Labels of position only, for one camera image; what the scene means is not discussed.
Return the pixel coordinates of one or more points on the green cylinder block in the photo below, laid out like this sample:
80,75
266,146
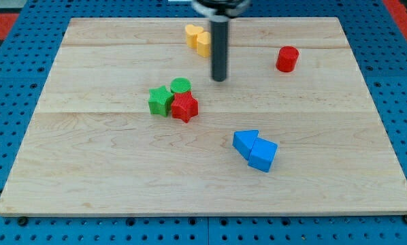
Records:
180,85

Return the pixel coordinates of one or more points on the red star block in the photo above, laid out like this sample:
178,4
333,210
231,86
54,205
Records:
184,106

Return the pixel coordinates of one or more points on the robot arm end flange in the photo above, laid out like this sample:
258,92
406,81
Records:
228,8

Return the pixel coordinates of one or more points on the yellow heart block right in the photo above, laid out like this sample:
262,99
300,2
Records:
203,44

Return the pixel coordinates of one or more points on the green star block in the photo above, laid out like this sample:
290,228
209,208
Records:
160,100

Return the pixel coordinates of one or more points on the yellow heart block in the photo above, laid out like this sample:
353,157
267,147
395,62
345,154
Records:
203,44
191,32

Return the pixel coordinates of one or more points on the red cylinder block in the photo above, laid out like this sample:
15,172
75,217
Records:
287,59

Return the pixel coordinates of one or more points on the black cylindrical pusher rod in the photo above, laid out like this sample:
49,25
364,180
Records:
219,30

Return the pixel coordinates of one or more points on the blue cube block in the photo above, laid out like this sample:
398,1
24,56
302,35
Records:
262,155

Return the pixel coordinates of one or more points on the yellow heart block left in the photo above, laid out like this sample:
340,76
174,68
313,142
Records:
191,32

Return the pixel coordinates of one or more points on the wooden board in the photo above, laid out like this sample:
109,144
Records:
93,148

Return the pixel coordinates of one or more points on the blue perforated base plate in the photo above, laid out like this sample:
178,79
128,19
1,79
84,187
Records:
26,57

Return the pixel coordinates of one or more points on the blue triangle block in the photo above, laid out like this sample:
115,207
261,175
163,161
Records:
243,141

